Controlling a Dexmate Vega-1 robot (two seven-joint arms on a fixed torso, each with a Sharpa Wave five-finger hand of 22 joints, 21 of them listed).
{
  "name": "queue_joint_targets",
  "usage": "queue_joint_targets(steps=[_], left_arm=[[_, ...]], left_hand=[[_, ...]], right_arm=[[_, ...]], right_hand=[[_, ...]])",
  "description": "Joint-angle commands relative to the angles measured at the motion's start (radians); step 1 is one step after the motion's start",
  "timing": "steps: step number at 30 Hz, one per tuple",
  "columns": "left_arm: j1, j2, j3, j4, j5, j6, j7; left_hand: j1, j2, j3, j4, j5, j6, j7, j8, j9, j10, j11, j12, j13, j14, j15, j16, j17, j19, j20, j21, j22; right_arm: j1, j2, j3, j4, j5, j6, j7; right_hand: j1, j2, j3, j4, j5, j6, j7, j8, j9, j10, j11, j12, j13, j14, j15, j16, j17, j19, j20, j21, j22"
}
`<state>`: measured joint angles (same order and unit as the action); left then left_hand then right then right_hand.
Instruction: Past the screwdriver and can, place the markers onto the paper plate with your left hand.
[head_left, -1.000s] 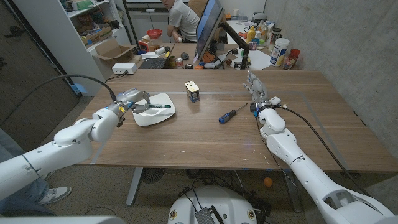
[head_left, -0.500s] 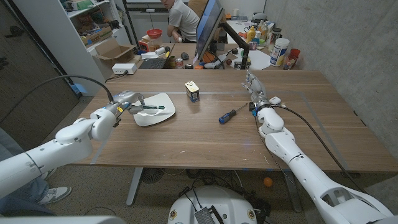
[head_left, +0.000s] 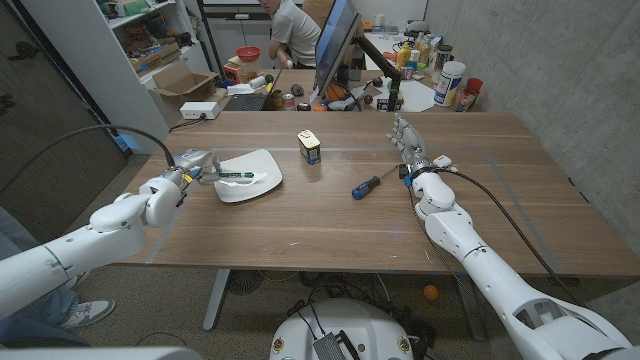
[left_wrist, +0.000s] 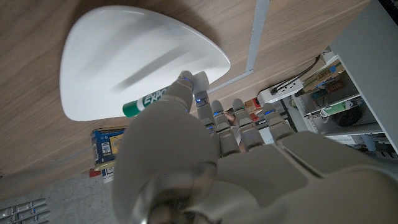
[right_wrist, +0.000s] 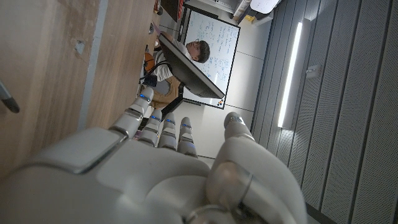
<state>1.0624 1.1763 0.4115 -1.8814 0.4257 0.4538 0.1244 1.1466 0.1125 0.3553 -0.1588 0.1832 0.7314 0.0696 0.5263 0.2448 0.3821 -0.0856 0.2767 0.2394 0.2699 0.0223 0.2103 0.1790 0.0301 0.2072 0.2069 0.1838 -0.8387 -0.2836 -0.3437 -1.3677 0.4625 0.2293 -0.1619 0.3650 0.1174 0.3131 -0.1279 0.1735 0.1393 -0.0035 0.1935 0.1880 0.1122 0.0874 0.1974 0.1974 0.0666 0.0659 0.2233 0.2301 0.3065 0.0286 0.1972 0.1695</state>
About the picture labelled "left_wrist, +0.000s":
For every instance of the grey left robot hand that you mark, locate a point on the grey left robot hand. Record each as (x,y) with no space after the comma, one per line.
(248,180)

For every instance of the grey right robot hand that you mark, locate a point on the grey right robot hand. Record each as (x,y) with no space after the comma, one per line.
(25,208)

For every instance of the green white marker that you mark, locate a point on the green white marker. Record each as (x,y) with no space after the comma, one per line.
(140,104)

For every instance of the white paper plate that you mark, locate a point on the white paper plate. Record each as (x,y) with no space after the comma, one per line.
(124,56)

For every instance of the person in grey shirt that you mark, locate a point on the person in grey shirt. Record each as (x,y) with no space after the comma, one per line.
(231,117)

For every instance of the red cup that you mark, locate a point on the red cup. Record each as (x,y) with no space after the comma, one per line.
(94,173)

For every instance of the white canister blue label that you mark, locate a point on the white canister blue label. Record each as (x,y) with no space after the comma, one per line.
(108,175)

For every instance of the white power box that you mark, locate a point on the white power box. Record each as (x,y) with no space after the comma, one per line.
(289,90)

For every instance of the printed cardboard box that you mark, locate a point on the printed cardboard box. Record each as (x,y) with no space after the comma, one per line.
(326,74)

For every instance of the white shelf unit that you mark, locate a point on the white shelf unit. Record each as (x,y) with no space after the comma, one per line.
(367,46)

